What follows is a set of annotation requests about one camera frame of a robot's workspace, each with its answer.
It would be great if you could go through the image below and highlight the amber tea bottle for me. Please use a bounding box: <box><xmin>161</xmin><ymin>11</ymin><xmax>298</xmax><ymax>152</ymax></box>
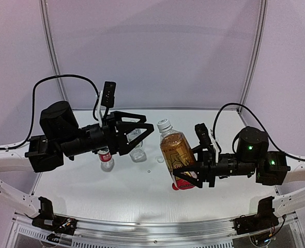
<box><xmin>160</xmin><ymin>129</ymin><xmax>195</xmax><ymax>190</ymax></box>

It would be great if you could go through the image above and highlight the clear bottle red label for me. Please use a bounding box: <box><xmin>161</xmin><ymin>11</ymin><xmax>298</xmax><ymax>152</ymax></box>
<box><xmin>98</xmin><ymin>148</ymin><xmax>114</xmax><ymax>172</ymax></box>

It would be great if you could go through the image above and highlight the clear bottle green blue label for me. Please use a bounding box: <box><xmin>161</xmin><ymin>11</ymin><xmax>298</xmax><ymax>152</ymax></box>
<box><xmin>127</xmin><ymin>129</ymin><xmax>147</xmax><ymax>163</ymax></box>

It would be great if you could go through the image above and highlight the white tea bottle cap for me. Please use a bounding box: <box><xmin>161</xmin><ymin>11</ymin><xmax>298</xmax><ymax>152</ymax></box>
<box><xmin>157</xmin><ymin>118</ymin><xmax>173</xmax><ymax>133</ymax></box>

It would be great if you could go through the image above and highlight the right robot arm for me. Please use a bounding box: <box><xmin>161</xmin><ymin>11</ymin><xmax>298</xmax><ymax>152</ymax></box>
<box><xmin>173</xmin><ymin>123</ymin><xmax>305</xmax><ymax>217</ymax></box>

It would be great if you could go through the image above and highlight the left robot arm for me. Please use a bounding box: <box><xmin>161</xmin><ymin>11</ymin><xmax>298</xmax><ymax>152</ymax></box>
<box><xmin>0</xmin><ymin>101</ymin><xmax>154</xmax><ymax>220</ymax></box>

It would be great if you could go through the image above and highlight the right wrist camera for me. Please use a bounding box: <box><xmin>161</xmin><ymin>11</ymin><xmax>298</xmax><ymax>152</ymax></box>
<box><xmin>194</xmin><ymin>123</ymin><xmax>220</xmax><ymax>166</ymax></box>

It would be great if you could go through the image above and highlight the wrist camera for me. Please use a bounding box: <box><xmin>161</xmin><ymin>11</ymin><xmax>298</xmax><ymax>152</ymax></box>
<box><xmin>194</xmin><ymin>123</ymin><xmax>220</xmax><ymax>166</ymax></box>
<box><xmin>93</xmin><ymin>81</ymin><xmax>116</xmax><ymax>127</ymax></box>

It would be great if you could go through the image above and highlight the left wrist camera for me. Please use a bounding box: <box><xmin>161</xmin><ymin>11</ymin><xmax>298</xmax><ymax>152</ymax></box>
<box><xmin>93</xmin><ymin>81</ymin><xmax>116</xmax><ymax>127</ymax></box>

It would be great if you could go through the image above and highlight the aluminium front rail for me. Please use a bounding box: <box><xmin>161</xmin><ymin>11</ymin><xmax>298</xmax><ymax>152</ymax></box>
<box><xmin>4</xmin><ymin>214</ymin><xmax>305</xmax><ymax>247</ymax></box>

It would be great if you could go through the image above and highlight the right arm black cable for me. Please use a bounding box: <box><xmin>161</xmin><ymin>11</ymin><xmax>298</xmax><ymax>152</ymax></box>
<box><xmin>212</xmin><ymin>102</ymin><xmax>305</xmax><ymax>164</ymax></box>

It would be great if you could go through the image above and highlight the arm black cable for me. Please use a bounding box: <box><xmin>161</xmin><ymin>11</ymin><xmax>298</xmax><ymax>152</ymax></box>
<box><xmin>0</xmin><ymin>74</ymin><xmax>101</xmax><ymax>152</ymax></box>
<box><xmin>212</xmin><ymin>102</ymin><xmax>305</xmax><ymax>164</ymax></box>

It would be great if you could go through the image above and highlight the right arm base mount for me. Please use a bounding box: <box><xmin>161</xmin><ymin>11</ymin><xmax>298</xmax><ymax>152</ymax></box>
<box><xmin>233</xmin><ymin>196</ymin><xmax>279</xmax><ymax>235</ymax></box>

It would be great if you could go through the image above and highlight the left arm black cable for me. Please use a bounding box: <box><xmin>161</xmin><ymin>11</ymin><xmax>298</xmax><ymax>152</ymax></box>
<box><xmin>0</xmin><ymin>74</ymin><xmax>101</xmax><ymax>152</ymax></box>

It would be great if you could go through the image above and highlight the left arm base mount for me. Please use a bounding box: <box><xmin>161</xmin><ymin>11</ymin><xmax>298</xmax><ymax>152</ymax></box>
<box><xmin>32</xmin><ymin>196</ymin><xmax>78</xmax><ymax>243</ymax></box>

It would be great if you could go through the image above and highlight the left aluminium frame post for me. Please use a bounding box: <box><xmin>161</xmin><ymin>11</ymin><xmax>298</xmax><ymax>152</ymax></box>
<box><xmin>39</xmin><ymin>0</ymin><xmax>69</xmax><ymax>101</ymax></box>

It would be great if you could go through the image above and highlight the aluminium frame post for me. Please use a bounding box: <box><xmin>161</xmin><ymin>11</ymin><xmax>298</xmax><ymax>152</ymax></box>
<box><xmin>39</xmin><ymin>0</ymin><xmax>69</xmax><ymax>101</ymax></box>
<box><xmin>239</xmin><ymin>1</ymin><xmax>268</xmax><ymax>105</ymax></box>

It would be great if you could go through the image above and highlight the right aluminium frame post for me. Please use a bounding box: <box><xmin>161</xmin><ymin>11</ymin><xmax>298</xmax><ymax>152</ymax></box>
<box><xmin>239</xmin><ymin>1</ymin><xmax>268</xmax><ymax>105</ymax></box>

